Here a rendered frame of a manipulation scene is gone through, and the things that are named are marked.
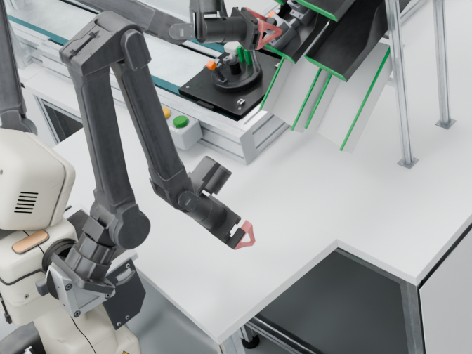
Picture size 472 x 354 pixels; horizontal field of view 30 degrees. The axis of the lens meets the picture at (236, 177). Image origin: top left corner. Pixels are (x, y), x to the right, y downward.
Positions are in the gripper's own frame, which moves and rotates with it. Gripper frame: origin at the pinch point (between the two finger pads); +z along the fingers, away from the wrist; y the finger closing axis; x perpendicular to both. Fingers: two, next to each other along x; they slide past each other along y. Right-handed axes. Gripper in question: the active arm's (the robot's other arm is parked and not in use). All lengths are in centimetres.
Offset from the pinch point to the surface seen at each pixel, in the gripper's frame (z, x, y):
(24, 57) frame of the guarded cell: -25, 58, 94
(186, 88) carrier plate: -1.6, 34.1, 29.8
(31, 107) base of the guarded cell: -22, 76, 92
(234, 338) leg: -20, 57, -41
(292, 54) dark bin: 3.0, 4.3, -5.7
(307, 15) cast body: 7.1, -3.8, -2.2
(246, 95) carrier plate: 8.2, 28.4, 14.9
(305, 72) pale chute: 12.5, 12.7, -0.7
